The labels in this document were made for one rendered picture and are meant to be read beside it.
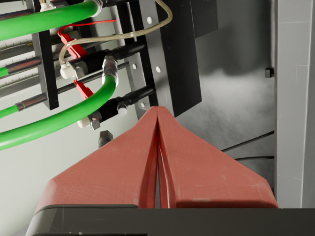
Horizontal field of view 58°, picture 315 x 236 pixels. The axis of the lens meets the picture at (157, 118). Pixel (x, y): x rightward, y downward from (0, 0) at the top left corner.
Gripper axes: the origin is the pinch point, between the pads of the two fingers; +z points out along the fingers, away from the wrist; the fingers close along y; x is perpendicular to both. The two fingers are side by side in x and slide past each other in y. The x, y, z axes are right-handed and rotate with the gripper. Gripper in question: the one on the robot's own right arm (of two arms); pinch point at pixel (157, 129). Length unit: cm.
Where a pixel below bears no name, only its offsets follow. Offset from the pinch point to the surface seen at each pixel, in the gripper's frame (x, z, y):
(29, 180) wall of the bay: 45, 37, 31
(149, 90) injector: 18.0, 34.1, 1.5
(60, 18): -0.9, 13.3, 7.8
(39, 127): 6.5, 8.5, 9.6
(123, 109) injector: 17.2, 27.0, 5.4
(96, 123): 17.6, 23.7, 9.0
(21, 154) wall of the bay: 38, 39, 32
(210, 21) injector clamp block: 8.4, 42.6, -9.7
